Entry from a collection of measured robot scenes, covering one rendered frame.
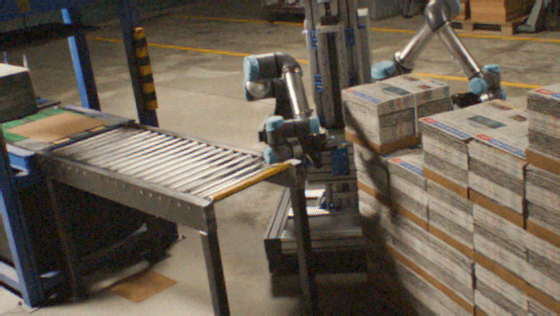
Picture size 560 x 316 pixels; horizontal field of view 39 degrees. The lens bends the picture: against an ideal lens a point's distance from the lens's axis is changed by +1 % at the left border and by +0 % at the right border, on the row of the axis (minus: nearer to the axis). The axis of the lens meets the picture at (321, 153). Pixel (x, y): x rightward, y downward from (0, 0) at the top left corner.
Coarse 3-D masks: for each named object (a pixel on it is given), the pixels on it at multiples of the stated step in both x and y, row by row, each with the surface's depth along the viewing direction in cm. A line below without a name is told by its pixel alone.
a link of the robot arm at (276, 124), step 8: (272, 120) 318; (280, 120) 319; (288, 120) 322; (272, 128) 318; (280, 128) 319; (288, 128) 320; (272, 136) 320; (280, 136) 320; (288, 136) 321; (272, 144) 321; (280, 144) 321
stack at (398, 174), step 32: (384, 160) 321; (416, 160) 314; (384, 192) 329; (416, 192) 305; (448, 192) 282; (384, 224) 335; (448, 224) 287; (480, 224) 268; (512, 224) 251; (384, 256) 345; (416, 256) 317; (448, 256) 291; (512, 256) 255; (416, 288) 324; (480, 288) 278; (512, 288) 259
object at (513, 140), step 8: (504, 128) 267; (512, 128) 267; (520, 128) 266; (472, 136) 263; (480, 136) 262; (488, 136) 261; (496, 136) 260; (504, 136) 260; (512, 136) 259; (520, 136) 258; (488, 144) 255; (496, 144) 254; (504, 144) 253; (512, 144) 252; (520, 144) 251; (512, 152) 245; (520, 152) 245
